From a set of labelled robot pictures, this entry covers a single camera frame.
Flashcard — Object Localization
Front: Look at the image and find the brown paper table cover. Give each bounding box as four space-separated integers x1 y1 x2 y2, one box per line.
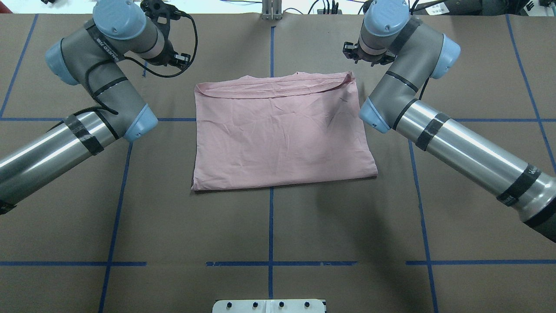
1 14 555 313

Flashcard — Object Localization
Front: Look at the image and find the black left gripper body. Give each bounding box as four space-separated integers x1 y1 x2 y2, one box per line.
140 0 192 69

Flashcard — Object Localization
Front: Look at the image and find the aluminium frame post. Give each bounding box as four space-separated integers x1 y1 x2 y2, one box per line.
261 0 283 20

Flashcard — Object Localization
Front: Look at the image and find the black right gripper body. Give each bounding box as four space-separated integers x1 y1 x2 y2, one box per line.
342 41 397 66

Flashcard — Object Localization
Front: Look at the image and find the pink t-shirt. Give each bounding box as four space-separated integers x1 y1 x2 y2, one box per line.
192 71 378 192

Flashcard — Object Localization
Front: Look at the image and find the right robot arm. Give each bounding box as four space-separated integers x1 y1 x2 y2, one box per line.
342 0 556 241

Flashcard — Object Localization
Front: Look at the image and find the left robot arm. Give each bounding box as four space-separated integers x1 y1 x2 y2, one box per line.
0 0 198 214

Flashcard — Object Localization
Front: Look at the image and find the white mounting plate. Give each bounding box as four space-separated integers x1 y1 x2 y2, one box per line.
211 299 327 313

